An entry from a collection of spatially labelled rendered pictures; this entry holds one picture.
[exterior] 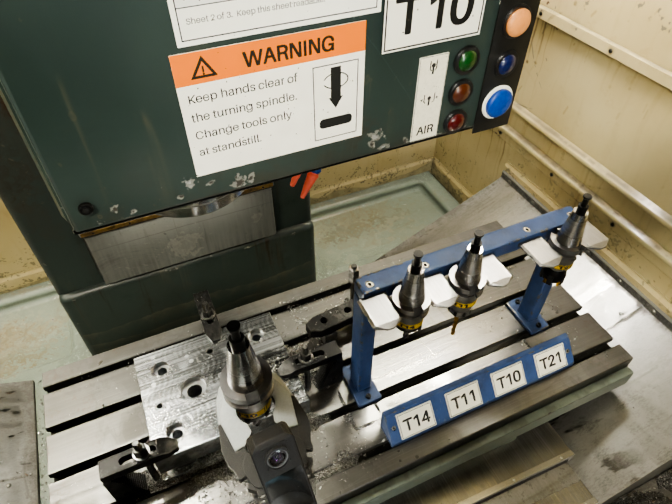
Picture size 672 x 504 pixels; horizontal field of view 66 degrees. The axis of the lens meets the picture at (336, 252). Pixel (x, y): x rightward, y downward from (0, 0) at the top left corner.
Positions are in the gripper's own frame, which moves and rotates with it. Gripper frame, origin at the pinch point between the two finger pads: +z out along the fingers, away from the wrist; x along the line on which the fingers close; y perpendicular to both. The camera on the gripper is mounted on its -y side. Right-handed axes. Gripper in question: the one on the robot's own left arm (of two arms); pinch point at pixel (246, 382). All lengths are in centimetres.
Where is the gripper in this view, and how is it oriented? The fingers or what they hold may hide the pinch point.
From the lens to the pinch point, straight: 68.1
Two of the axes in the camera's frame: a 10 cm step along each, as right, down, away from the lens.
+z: -4.1, -6.6, 6.3
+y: 0.0, 6.9, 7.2
